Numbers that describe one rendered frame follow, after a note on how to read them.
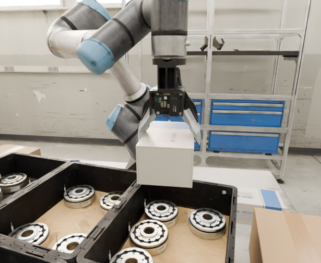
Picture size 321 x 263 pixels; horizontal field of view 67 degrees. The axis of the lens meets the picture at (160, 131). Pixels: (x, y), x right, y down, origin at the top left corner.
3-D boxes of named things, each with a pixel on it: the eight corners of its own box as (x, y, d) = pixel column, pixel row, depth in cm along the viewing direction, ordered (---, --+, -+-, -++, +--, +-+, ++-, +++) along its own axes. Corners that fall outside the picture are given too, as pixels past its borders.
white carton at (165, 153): (152, 150, 72) (151, 120, 70) (192, 152, 71) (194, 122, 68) (137, 183, 53) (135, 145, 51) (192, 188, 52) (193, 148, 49)
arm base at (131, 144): (140, 149, 124) (126, 135, 123) (161, 132, 117) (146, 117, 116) (130, 165, 111) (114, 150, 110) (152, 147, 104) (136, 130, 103)
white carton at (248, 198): (274, 210, 101) (277, 191, 98) (282, 229, 90) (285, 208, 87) (225, 204, 105) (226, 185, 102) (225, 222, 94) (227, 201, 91)
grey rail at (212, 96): (128, 95, 267) (127, 91, 266) (292, 99, 246) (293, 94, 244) (125, 97, 258) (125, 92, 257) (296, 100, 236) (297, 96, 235)
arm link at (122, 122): (120, 143, 117) (99, 122, 115) (140, 123, 120) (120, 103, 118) (123, 142, 106) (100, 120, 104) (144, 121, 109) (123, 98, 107)
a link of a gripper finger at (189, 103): (186, 129, 57) (165, 99, 56) (187, 127, 59) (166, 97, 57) (203, 119, 56) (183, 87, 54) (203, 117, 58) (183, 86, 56)
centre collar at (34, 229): (28, 226, 67) (27, 225, 67) (42, 231, 66) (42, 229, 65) (12, 238, 63) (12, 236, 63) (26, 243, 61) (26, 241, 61)
